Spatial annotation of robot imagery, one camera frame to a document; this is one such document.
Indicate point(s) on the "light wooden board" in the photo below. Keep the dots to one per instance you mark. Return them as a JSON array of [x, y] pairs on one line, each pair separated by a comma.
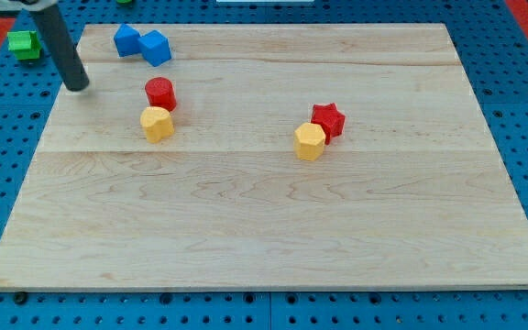
[[413, 196]]

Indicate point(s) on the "red star block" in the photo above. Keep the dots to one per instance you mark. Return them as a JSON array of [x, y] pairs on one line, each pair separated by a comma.
[[330, 119]]

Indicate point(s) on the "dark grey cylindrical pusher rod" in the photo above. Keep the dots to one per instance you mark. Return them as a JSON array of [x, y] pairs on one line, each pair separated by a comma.
[[53, 29]]

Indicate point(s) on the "blue pentagon block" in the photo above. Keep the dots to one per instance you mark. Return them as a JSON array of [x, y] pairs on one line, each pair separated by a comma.
[[126, 41]]

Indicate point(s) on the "yellow heart block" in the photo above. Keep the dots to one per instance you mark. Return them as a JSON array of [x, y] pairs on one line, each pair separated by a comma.
[[156, 123]]

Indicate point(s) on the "blue cube block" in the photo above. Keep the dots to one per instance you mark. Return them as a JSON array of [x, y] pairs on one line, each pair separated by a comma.
[[155, 48]]

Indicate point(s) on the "red cylinder block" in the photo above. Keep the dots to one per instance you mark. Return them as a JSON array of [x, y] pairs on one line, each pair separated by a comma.
[[160, 92]]

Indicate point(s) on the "yellow hexagon block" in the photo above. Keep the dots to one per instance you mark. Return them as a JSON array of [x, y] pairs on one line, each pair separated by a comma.
[[309, 141]]

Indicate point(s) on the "grey rod mount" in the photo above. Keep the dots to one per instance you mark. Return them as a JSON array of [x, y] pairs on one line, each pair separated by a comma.
[[35, 5]]

